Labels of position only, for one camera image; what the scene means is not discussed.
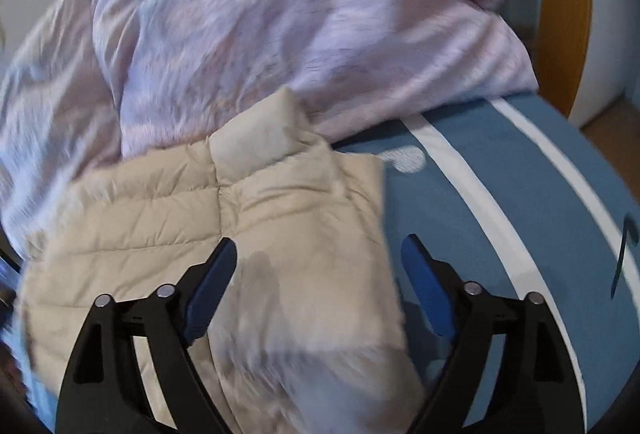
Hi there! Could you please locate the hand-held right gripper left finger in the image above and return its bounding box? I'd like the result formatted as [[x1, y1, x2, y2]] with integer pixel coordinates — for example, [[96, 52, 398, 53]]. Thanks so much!
[[55, 237, 238, 434]]

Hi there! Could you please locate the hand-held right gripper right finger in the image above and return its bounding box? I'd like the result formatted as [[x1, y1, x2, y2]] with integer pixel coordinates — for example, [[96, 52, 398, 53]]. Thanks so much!
[[401, 234, 587, 434]]

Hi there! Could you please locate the beige quilted puffer jacket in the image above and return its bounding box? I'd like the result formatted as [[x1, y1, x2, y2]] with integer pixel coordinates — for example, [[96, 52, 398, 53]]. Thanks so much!
[[19, 86, 427, 434]]

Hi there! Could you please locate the bed with blue striped sheet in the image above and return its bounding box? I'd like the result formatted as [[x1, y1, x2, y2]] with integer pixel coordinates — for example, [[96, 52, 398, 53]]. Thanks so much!
[[10, 91, 640, 434]]

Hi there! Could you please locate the orange wooden headboard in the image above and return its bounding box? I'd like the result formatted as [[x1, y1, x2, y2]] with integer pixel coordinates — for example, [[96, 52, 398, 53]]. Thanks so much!
[[475, 0, 602, 119]]

